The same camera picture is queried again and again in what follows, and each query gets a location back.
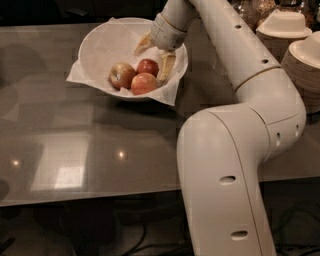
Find greenish red apple left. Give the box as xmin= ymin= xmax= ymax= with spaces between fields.
xmin=108 ymin=62 xmax=136 ymax=90

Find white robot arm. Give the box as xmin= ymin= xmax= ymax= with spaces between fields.
xmin=150 ymin=0 xmax=306 ymax=256

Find right stack of paper bowls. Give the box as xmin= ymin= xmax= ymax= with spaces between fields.
xmin=281 ymin=31 xmax=320 ymax=114

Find red apple back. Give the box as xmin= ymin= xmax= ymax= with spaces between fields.
xmin=136 ymin=59 xmax=159 ymax=77

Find glass jar with grains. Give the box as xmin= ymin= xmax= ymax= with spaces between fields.
xmin=232 ymin=0 xmax=258 ymax=30

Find black floor cables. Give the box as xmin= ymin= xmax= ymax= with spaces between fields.
xmin=121 ymin=206 xmax=320 ymax=256

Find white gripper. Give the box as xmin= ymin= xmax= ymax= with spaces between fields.
xmin=134 ymin=13 xmax=186 ymax=86

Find white bowl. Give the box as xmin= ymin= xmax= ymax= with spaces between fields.
xmin=78 ymin=17 xmax=189 ymax=103

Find red orange apple front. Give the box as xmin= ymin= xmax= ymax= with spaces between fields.
xmin=131 ymin=73 xmax=157 ymax=95

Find white paper liner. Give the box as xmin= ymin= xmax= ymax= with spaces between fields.
xmin=66 ymin=17 xmax=189 ymax=107

